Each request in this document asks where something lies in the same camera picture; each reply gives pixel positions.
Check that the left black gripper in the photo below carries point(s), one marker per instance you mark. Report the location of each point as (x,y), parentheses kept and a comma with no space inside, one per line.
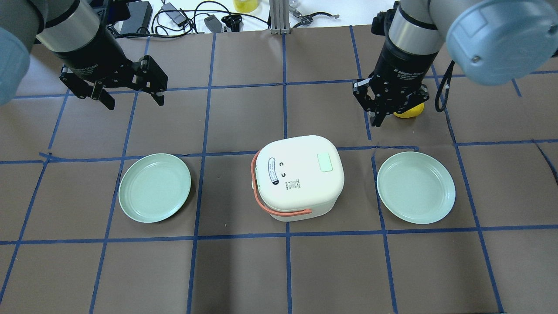
(90,53)

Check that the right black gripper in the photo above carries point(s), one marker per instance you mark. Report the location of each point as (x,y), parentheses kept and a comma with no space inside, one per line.
(399,62)

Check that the white rice cooker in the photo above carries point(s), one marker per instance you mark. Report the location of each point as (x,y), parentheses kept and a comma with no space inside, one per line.
(297,178)

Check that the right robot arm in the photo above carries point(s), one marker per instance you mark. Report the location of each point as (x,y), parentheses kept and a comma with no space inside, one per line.
(492,41)

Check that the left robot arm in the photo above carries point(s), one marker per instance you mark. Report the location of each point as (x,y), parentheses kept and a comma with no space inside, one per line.
(60,25)

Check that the yellow lemon toy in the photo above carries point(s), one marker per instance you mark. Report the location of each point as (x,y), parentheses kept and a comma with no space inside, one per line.
(411,113)

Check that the green plate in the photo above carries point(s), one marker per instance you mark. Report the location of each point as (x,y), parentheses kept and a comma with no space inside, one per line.
(416,187)
(154,188)

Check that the black power adapter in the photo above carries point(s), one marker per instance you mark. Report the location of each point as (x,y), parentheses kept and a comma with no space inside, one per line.
(140,16)

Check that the yellow tape roll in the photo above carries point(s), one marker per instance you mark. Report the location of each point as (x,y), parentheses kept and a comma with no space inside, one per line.
(245,6)

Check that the aluminium frame post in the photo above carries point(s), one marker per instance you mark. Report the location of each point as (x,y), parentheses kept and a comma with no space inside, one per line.
(279,17)

